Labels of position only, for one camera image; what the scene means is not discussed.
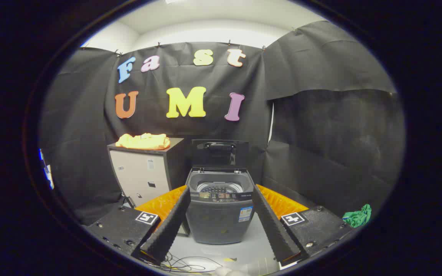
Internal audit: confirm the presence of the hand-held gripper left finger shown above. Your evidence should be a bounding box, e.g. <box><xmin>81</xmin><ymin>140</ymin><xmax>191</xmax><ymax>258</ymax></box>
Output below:
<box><xmin>85</xmin><ymin>185</ymin><xmax>191</xmax><ymax>265</ymax></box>

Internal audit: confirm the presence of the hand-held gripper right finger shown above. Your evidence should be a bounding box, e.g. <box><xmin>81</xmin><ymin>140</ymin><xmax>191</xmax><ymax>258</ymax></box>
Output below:
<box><xmin>252</xmin><ymin>184</ymin><xmax>356</xmax><ymax>268</ymax></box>

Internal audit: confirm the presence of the dark grey washing machine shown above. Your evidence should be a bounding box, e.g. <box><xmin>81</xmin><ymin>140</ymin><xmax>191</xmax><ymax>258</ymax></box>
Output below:
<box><xmin>185</xmin><ymin>168</ymin><xmax>255</xmax><ymax>245</ymax></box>

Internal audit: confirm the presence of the orange polo shirt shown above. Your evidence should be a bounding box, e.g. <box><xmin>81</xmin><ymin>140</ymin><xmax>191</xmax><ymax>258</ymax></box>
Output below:
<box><xmin>115</xmin><ymin>133</ymin><xmax>171</xmax><ymax>150</ymax></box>

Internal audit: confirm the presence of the grey cabinet with dark sides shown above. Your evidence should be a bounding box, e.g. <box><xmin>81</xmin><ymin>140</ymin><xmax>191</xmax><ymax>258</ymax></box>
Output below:
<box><xmin>107</xmin><ymin>137</ymin><xmax>191</xmax><ymax>235</ymax></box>

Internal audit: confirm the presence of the black backdrop cloth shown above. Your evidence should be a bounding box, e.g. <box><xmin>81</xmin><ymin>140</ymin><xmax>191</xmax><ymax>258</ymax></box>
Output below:
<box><xmin>39</xmin><ymin>21</ymin><xmax>406</xmax><ymax>227</ymax></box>

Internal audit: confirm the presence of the green cloth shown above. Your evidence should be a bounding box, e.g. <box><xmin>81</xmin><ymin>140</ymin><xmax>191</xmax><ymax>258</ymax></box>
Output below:
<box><xmin>343</xmin><ymin>204</ymin><xmax>372</xmax><ymax>228</ymax></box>

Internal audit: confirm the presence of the blue and white object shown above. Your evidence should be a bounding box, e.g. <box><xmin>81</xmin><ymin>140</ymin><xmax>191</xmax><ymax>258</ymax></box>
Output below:
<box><xmin>39</xmin><ymin>149</ymin><xmax>54</xmax><ymax>190</ymax></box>

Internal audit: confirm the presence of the tangle of thin cables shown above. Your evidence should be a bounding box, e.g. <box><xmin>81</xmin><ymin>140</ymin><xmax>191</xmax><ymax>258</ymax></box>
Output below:
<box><xmin>156</xmin><ymin>251</ymin><xmax>225</xmax><ymax>273</ymax></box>

